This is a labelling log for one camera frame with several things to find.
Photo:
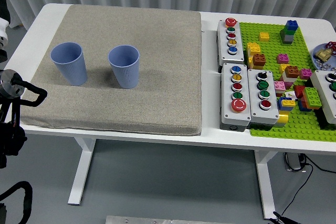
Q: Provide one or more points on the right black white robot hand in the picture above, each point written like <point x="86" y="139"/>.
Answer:
<point x="281" y="219"/>

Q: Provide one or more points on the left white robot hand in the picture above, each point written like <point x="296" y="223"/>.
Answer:
<point x="3" y="35"/>

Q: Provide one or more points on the blue ribbed plastic cup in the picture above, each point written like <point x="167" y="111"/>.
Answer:
<point x="126" y="74"/>
<point x="71" y="69"/>

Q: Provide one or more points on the grey power strip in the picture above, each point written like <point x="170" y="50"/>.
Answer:
<point x="292" y="162"/>

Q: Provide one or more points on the yellow toy brick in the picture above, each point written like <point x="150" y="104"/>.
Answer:
<point x="251" y="64"/>
<point x="288" y="102"/>
<point x="264" y="37"/>
<point x="283" y="118"/>
<point x="253" y="48"/>
<point x="282" y="68"/>

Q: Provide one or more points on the grey box with black selector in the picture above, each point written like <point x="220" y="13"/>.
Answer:
<point x="265" y="116"/>

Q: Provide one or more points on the blue toy brick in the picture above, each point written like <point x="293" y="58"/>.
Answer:
<point x="292" y="24"/>
<point x="281" y="105"/>

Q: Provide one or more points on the grey five-button control box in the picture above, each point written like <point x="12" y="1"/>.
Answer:
<point x="227" y="108"/>
<point x="224" y="48"/>

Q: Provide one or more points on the large green toy brick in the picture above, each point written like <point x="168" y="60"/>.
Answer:
<point x="312" y="98"/>

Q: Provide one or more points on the red toy brick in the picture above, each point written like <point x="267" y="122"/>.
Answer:
<point x="299" y="92"/>

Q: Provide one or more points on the cream button control box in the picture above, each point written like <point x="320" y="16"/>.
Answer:
<point x="325" y="95"/>

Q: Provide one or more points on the pink toy brick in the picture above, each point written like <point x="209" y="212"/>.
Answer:
<point x="305" y="74"/>
<point x="279" y="86"/>
<point x="282" y="58"/>

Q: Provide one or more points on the white toy brick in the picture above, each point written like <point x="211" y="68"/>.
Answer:
<point x="287" y="79"/>

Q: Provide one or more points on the brown toy brick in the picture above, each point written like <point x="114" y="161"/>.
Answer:
<point x="259" y="60"/>
<point x="292" y="72"/>

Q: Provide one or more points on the grey-brown fabric mat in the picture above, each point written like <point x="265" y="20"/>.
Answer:
<point x="157" y="77"/>

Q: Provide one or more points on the white table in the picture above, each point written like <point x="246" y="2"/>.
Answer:
<point x="207" y="77"/>

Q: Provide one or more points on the pale blue dish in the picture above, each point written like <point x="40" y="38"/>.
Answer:
<point x="333" y="62"/>

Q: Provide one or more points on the brass pipe fitting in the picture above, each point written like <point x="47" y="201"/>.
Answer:
<point x="323" y="54"/>

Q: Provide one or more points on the green studded baseplate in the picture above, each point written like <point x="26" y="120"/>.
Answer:
<point x="270" y="48"/>

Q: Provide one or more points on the grey toy brick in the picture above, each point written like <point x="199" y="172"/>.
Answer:
<point x="286" y="39"/>

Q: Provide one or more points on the red valve handwheel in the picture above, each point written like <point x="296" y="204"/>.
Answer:
<point x="331" y="45"/>

